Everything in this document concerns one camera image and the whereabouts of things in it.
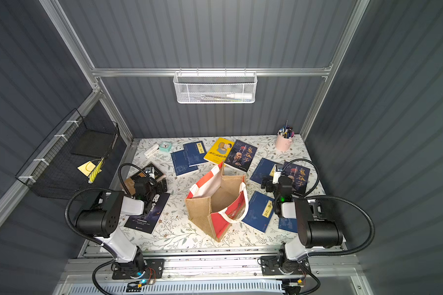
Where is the black wolf cover book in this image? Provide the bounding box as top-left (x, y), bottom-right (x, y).
top-left (124, 192), bottom-right (171, 234)

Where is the jute canvas bag red trim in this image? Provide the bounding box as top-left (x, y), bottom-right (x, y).
top-left (185, 162), bottom-right (249, 242)

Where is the brown gold scroll book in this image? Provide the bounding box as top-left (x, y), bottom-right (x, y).
top-left (124, 162), bottom-right (167, 196)

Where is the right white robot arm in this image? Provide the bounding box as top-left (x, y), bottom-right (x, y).
top-left (258, 159), bottom-right (376, 275)

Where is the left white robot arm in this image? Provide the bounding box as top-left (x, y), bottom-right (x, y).
top-left (64, 163), bottom-right (170, 281)

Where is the dark portrait book near bag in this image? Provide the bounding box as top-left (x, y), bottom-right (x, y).
top-left (225, 140), bottom-right (257, 172)

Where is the dark portrait book right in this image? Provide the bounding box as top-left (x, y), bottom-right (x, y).
top-left (282, 162), bottom-right (310, 197)

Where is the blue book front centre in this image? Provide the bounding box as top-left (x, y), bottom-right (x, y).
top-left (242, 191), bottom-right (274, 233)

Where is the blue book middle right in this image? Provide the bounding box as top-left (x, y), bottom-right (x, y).
top-left (250, 158), bottom-right (282, 184)

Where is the blue book front right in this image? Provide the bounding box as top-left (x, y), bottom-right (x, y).
top-left (278, 218), bottom-right (297, 233)

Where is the white eraser block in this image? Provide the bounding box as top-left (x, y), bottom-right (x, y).
top-left (144, 144), bottom-right (159, 158)

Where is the blue book back left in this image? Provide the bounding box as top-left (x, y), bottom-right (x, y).
top-left (171, 150), bottom-right (198, 177)

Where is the mint green small box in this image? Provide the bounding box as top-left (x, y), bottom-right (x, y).
top-left (159, 141), bottom-right (172, 153)

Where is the pink pen cup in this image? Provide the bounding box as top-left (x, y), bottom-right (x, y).
top-left (275, 120), bottom-right (295, 152)

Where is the yellow pen in basket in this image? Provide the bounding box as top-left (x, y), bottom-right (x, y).
top-left (88, 157), bottom-right (105, 184)

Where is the blue book yellow label back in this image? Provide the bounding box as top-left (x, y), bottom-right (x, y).
top-left (183, 141), bottom-right (208, 167)

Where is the yellow sticky note pad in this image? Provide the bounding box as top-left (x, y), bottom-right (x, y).
top-left (78, 161), bottom-right (96, 177)

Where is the black tray in side basket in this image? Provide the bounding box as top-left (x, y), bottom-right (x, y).
top-left (70, 130), bottom-right (118, 159)

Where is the yellow cartoon cover book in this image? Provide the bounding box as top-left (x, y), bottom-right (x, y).
top-left (204, 138), bottom-right (235, 165)

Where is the white marker in basket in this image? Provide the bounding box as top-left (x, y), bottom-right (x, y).
top-left (224, 93), bottom-right (253, 101)

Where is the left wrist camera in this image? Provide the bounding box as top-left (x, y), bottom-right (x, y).
top-left (144, 166), bottom-right (155, 178)

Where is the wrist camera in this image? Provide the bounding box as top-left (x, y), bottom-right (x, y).
top-left (144, 166), bottom-right (155, 178)
top-left (271, 163), bottom-right (283, 184)

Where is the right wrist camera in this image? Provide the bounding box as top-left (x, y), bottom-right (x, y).
top-left (271, 163), bottom-right (283, 184)

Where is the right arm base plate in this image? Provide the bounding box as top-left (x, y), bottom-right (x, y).
top-left (257, 256), bottom-right (311, 276)

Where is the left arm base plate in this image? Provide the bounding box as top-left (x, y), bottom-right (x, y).
top-left (111, 259), bottom-right (165, 280)

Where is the black wire side basket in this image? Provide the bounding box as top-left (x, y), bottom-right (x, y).
top-left (15, 109), bottom-right (120, 199)

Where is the white wire wall basket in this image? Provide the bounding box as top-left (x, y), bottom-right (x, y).
top-left (173, 70), bottom-right (258, 104)

